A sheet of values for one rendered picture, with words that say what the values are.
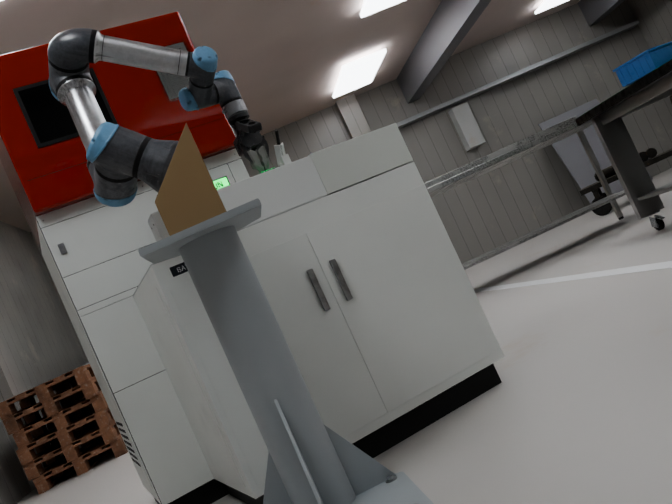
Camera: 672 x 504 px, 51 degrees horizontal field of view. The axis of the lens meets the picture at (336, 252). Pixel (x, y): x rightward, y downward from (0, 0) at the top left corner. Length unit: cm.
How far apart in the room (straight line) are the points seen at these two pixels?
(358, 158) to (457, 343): 70
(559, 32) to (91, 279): 1040
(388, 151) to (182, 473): 137
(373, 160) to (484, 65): 934
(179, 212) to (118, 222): 99
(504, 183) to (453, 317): 893
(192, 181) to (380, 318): 80
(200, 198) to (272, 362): 45
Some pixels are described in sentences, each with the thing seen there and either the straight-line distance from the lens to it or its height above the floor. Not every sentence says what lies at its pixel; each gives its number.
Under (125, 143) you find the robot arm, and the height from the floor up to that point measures 110.
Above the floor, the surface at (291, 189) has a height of 88.
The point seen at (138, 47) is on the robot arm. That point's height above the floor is 142.
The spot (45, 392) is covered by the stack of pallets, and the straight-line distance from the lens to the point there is 629.
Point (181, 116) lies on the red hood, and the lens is 289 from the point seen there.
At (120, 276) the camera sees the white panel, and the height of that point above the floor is 90.
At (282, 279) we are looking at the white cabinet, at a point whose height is 63.
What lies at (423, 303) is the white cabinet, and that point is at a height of 37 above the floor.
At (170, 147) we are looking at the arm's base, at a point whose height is 105.
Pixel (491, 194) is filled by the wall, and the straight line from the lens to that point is 1117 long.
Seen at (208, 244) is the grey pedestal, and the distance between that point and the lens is 184.
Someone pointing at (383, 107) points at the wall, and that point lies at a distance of 1106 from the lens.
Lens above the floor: 54
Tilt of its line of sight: 2 degrees up
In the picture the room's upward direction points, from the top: 25 degrees counter-clockwise
